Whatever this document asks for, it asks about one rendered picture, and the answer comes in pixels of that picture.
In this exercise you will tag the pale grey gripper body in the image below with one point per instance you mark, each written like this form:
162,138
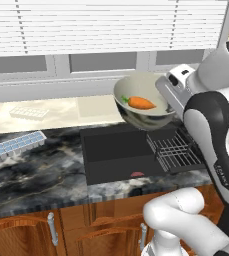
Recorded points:
171,95

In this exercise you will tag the white window frame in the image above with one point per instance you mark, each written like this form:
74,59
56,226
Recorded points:
62,66

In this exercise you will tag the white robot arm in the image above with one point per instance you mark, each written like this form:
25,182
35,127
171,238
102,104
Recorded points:
216,140

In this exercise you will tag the black sink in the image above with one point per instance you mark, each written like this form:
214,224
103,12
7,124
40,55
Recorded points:
116,156

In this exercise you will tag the white window blinds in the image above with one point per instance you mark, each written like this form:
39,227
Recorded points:
102,23

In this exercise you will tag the orange carrot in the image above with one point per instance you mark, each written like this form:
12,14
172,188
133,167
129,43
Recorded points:
141,102

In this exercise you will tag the wooden cupboard door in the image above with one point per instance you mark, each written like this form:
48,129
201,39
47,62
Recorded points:
106,230
19,236

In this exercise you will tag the grey metal bowl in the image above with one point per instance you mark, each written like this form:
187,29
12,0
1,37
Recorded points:
142,118

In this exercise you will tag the small red round item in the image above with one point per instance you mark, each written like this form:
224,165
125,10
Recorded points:
137,174

